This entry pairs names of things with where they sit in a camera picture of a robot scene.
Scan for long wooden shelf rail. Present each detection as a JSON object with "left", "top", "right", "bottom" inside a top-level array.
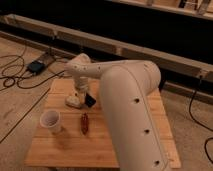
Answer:
[{"left": 0, "top": 14, "right": 213, "bottom": 83}]

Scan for black cable on right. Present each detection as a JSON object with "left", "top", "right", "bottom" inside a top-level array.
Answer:
[{"left": 188, "top": 75, "right": 213, "bottom": 165}]

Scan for white paper cup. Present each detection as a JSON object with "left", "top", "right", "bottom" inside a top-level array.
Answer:
[{"left": 40, "top": 110, "right": 61, "bottom": 134}]

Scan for wooden table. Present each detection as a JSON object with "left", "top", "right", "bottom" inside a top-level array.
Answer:
[{"left": 24, "top": 78, "right": 183, "bottom": 170}]

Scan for brown sausage toy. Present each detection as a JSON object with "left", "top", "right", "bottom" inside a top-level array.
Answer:
[{"left": 81, "top": 113, "right": 89, "bottom": 135}]

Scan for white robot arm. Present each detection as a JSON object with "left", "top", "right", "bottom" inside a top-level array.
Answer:
[{"left": 66, "top": 53, "right": 171, "bottom": 171}]

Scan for black floor cables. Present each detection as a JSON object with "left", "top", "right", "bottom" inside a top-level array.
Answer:
[{"left": 0, "top": 41, "right": 73, "bottom": 90}]

